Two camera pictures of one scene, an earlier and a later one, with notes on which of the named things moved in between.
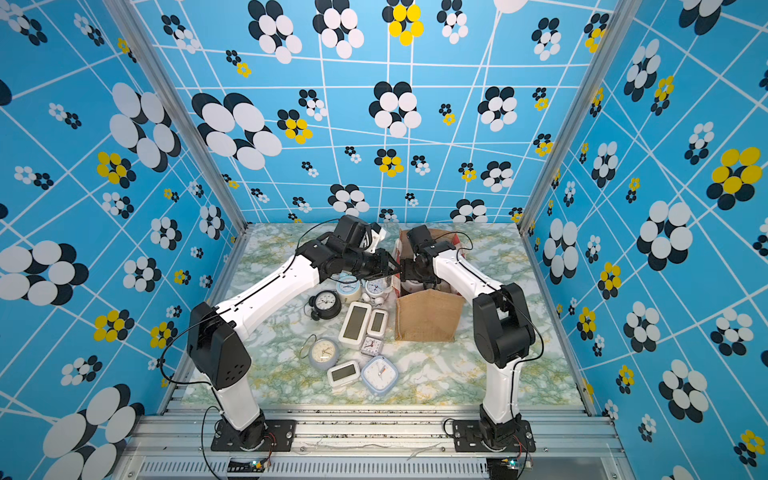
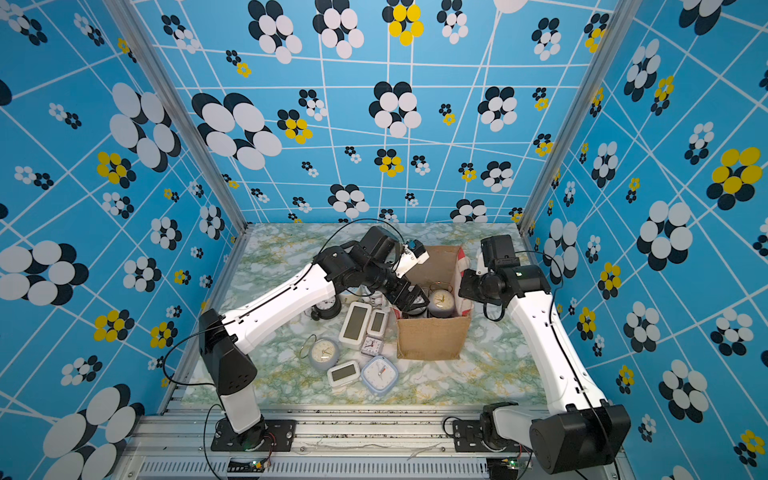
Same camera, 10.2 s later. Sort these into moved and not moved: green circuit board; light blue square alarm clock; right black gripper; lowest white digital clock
Moved: right black gripper
Not moved: light blue square alarm clock; green circuit board; lowest white digital clock
